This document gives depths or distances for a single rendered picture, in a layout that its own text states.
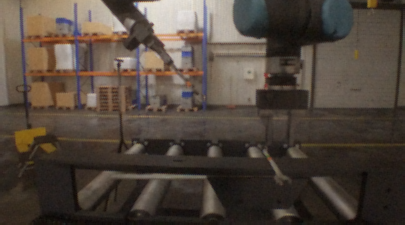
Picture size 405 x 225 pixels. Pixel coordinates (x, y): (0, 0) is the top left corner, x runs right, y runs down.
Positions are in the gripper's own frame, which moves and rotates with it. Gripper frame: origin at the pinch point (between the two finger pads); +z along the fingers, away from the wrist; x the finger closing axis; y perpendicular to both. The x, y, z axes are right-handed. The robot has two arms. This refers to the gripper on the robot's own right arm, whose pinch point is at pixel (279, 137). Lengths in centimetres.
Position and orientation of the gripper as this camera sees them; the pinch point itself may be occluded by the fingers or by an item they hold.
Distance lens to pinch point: 61.8
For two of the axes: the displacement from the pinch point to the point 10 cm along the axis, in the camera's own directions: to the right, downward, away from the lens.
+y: -0.6, 1.1, -9.9
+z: 0.0, 9.9, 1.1
